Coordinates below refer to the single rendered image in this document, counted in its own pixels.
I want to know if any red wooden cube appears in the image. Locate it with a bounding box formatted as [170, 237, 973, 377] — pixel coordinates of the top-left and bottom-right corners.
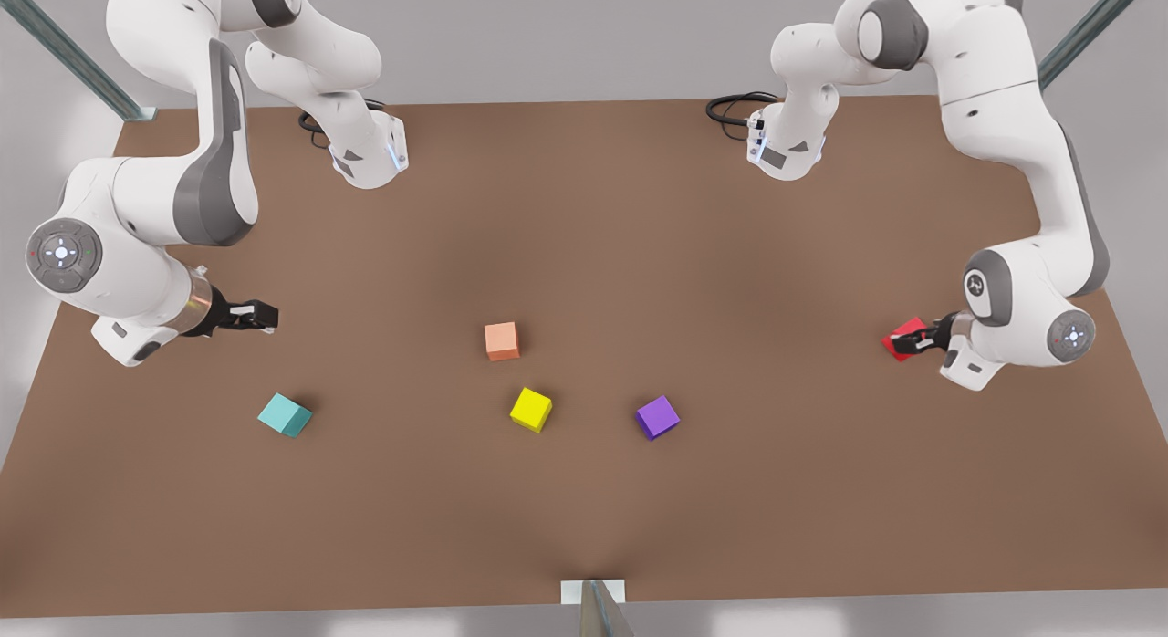
[881, 318, 930, 362]

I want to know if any teal wooden cube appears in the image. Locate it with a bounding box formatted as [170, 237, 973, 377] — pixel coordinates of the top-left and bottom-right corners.
[257, 392, 313, 438]

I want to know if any purple wooden cube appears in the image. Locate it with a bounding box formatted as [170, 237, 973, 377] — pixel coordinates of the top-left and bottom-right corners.
[635, 395, 682, 441]

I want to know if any yellow wooden cube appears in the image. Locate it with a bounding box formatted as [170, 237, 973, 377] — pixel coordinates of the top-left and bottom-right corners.
[509, 387, 553, 433]

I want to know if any black cable loop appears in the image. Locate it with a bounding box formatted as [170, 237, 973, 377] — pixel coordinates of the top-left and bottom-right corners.
[298, 99, 388, 151]
[705, 91, 780, 143]

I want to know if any silver frame post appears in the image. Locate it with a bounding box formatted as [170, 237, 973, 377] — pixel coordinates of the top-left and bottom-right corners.
[0, 0, 158, 122]
[560, 579, 635, 637]
[1038, 0, 1152, 91]

